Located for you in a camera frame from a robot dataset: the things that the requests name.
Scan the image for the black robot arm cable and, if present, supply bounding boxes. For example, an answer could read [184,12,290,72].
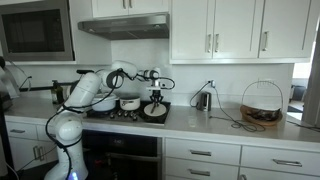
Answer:
[44,68,176,180]

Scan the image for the white upper wall cabinets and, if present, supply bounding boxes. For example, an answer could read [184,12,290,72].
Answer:
[169,0,316,65]

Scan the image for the dark olive oil bottle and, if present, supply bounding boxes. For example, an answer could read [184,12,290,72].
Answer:
[50,79,65,105]

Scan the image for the coiled black counter cable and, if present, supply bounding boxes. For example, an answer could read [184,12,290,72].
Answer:
[208,85,268,133]

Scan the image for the stainless steel refrigerator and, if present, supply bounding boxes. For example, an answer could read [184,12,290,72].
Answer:
[301,23,320,128]

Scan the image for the black mounting rod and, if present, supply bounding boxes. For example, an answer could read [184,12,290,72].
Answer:
[19,82,73,93]

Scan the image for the steel gas cooktop black grates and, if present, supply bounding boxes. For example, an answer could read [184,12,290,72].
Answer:
[83,99,172,126]

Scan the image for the grey countertop appliance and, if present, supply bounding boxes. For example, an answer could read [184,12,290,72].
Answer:
[0,56,33,112]

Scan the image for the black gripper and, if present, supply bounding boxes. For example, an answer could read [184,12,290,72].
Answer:
[149,89,165,106]

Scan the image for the black built-in oven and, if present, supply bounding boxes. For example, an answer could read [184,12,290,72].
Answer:
[81,129,164,180]

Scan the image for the black kettle power cord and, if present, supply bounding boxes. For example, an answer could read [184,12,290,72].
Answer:
[189,81,213,108]

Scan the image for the white short double-door cabinet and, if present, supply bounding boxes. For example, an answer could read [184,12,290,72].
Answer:
[91,0,170,18]

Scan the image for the stainless steel range hood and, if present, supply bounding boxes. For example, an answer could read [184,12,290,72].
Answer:
[77,12,170,41]

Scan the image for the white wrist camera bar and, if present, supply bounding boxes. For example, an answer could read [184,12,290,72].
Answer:
[146,84,168,92]

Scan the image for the built-in steel microwave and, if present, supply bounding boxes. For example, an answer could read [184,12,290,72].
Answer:
[0,0,75,63]

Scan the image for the steel electric kettle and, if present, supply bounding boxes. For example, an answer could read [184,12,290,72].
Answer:
[196,91,213,113]

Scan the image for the white pot lid steel handle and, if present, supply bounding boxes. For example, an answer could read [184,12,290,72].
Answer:
[143,102,168,118]

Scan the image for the white drawer base cabinet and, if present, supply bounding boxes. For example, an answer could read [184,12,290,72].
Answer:
[163,136,320,180]

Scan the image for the white bowl rim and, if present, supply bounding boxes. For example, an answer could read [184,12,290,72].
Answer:
[90,92,120,113]

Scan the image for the thin black cord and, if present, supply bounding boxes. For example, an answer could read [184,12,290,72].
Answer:
[286,119,320,133]

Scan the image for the white saucepan long steel handle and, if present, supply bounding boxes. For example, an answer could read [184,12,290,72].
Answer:
[118,95,142,112]

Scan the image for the black stereo camera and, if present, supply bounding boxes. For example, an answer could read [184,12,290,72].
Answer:
[75,68,96,75]

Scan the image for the white base cabinet with doors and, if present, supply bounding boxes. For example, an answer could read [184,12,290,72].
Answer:
[4,119,60,172]

